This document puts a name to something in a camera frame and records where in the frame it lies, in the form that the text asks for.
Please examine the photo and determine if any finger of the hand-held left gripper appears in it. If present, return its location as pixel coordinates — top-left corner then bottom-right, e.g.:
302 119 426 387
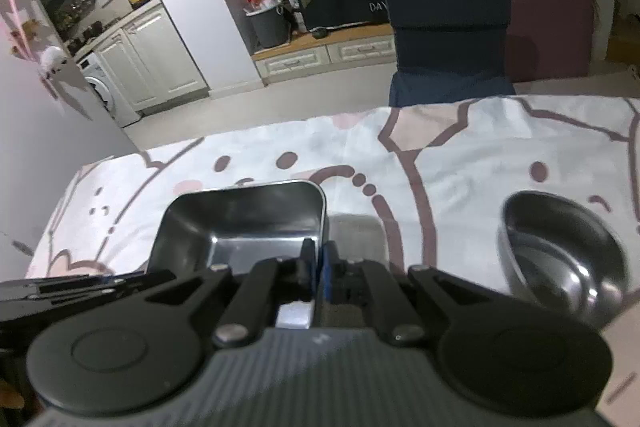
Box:
0 273 146 308

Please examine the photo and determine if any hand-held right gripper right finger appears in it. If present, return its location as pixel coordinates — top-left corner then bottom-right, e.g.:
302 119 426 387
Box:
321 245 591 349

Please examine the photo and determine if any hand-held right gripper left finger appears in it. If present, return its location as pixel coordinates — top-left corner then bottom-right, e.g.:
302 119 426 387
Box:
47 239 318 349

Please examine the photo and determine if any square metal tray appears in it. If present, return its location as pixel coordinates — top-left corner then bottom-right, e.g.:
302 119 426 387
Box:
145 180 328 330

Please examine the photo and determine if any round metal bowl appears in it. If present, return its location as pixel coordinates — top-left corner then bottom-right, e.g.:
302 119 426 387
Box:
497 190 632 328

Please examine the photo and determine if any bear-print tablecloth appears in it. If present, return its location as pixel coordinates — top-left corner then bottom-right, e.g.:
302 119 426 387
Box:
25 96 640 427

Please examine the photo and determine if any white washing machine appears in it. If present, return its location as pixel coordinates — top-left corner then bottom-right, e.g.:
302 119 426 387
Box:
75 52 142 128

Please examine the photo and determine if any wooden-top drawer platform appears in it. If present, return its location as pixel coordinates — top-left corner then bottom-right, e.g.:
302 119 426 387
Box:
252 24 398 84

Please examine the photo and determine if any white plush toy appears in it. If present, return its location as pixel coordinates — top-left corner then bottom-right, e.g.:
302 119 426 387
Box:
40 47 69 74

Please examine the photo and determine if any grey trash bin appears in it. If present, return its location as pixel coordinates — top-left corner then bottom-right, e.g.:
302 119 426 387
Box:
245 4 293 49

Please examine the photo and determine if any white kitchen base cabinet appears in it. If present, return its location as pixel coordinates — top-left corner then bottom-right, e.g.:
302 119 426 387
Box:
95 2 211 112

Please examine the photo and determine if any dark blue chair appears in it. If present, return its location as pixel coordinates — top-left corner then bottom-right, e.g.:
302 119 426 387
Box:
378 0 517 108

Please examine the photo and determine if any maroon chair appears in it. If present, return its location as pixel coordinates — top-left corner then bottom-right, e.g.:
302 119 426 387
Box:
505 0 595 84

